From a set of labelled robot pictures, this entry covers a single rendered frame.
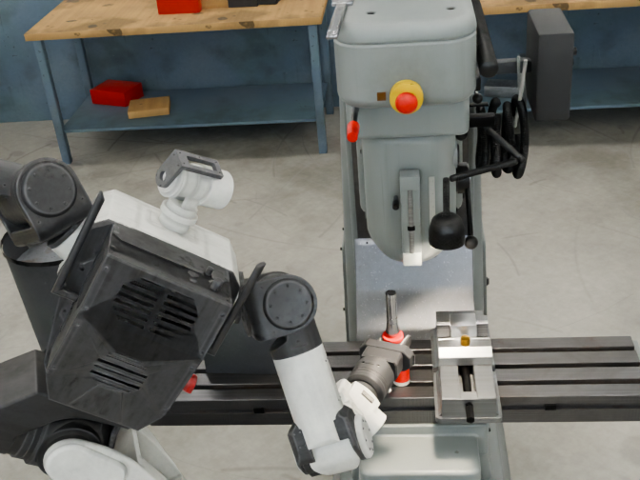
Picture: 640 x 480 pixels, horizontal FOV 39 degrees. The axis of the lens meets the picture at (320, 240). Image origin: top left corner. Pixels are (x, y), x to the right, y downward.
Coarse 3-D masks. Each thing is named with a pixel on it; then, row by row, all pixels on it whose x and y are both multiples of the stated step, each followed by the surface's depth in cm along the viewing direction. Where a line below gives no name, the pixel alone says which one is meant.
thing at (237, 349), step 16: (240, 320) 216; (240, 336) 219; (224, 352) 222; (240, 352) 221; (256, 352) 221; (208, 368) 225; (224, 368) 224; (240, 368) 224; (256, 368) 223; (272, 368) 222
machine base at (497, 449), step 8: (496, 424) 314; (496, 432) 309; (504, 432) 320; (496, 440) 306; (504, 440) 315; (496, 448) 303; (504, 448) 310; (496, 456) 299; (504, 456) 305; (496, 464) 296; (504, 464) 300; (344, 472) 298; (496, 472) 293; (504, 472) 295
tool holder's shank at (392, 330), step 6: (390, 294) 194; (390, 300) 195; (396, 300) 196; (390, 306) 195; (396, 306) 196; (390, 312) 196; (396, 312) 197; (390, 318) 197; (396, 318) 198; (390, 324) 198; (396, 324) 198; (390, 330) 199; (396, 330) 199; (390, 336) 200
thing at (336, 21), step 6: (336, 0) 171; (348, 0) 170; (336, 6) 167; (342, 6) 167; (336, 12) 164; (342, 12) 163; (336, 18) 160; (342, 18) 161; (330, 24) 158; (336, 24) 157; (330, 30) 154; (336, 30) 154; (330, 36) 152; (336, 36) 152
